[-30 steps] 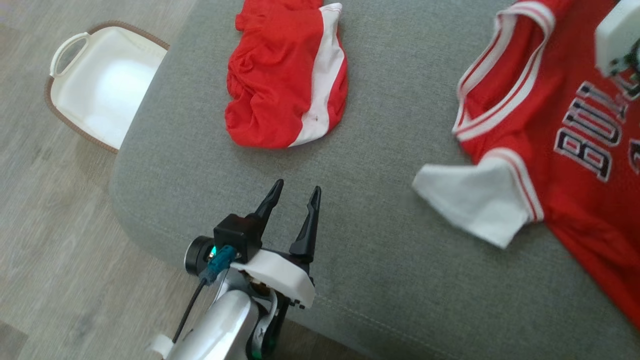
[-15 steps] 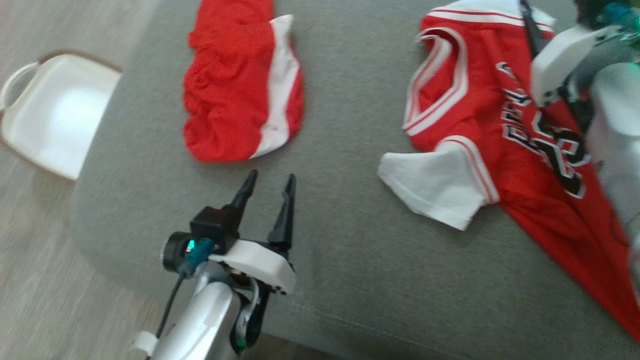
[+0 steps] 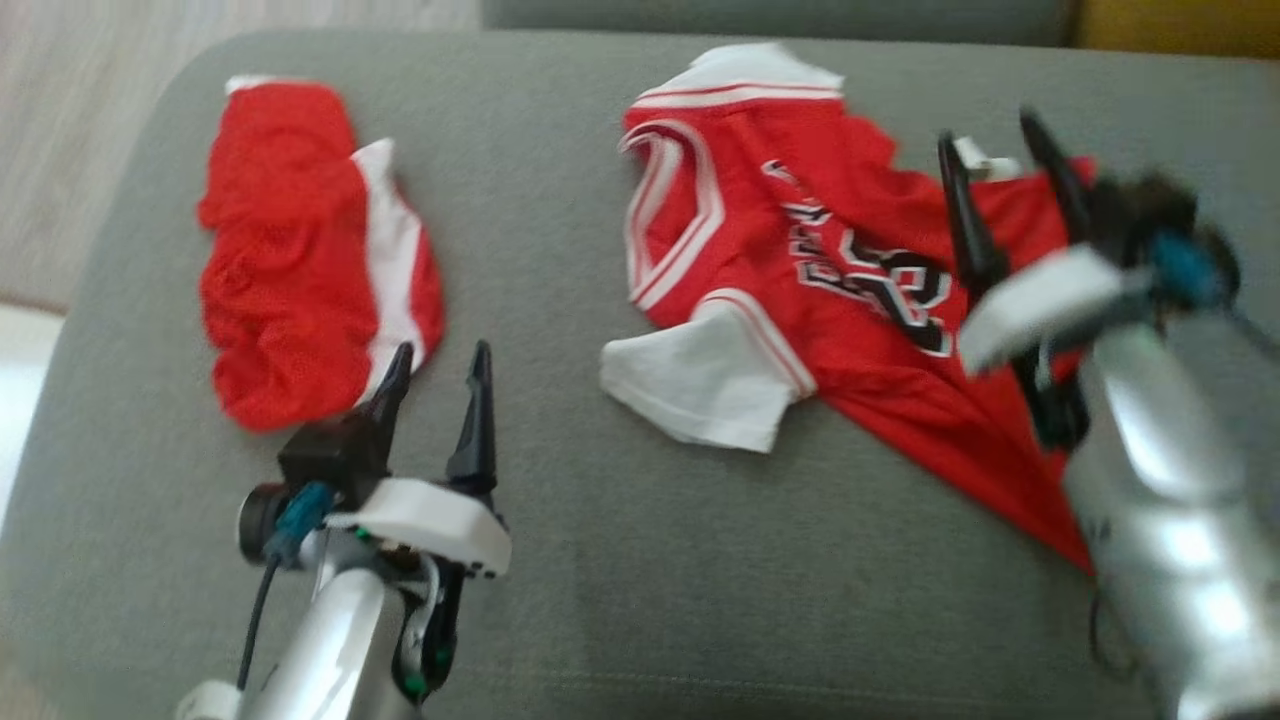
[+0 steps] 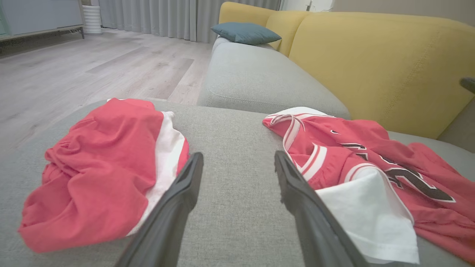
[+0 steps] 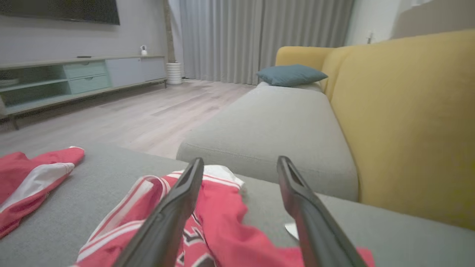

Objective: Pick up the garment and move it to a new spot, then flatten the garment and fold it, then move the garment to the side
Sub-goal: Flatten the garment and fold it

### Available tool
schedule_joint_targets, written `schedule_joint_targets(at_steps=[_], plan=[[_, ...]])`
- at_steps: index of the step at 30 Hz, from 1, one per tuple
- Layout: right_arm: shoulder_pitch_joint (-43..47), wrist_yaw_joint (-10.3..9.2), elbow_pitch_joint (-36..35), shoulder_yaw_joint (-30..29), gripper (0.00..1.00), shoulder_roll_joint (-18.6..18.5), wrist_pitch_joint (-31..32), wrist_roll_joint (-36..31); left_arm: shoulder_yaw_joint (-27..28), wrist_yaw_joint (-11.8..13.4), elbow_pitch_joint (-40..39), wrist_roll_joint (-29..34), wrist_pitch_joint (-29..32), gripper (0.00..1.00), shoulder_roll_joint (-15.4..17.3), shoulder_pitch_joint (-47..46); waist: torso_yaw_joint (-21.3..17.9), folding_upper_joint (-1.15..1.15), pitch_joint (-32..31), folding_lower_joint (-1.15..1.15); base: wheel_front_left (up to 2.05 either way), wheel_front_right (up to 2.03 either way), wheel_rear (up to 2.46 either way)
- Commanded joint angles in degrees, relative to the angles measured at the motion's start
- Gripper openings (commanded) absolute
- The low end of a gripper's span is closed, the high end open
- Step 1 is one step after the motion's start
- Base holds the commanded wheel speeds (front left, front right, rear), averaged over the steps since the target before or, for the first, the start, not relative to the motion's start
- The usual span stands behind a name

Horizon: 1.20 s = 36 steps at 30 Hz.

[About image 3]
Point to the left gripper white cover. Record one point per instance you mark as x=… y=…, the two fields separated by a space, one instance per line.
x=430 y=520

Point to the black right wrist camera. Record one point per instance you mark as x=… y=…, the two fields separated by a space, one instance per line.
x=1150 y=215

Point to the red basketball jersey white sleeves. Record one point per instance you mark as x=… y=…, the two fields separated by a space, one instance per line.
x=860 y=290

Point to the large grey sofa seat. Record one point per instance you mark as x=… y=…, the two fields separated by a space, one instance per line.
x=620 y=560

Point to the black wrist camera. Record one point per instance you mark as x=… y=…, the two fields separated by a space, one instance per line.
x=330 y=460
x=1150 y=215

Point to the yellow sofa backrest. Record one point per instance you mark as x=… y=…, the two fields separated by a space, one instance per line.
x=1180 y=25

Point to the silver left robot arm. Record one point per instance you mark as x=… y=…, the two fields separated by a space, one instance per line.
x=330 y=650

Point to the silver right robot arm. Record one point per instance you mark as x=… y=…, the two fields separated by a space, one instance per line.
x=1180 y=520

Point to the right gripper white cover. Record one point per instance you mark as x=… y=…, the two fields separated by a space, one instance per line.
x=1050 y=295

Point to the red shorts white side stripe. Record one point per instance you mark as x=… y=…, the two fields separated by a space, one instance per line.
x=290 y=260

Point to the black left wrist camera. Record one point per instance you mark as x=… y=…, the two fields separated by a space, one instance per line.
x=330 y=460

